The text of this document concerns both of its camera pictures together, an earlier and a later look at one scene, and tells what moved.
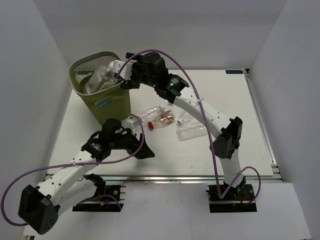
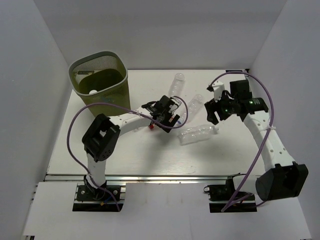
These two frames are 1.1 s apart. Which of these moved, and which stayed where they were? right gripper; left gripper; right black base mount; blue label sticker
Moved: right gripper; left gripper
Stayed: blue label sticker; right black base mount
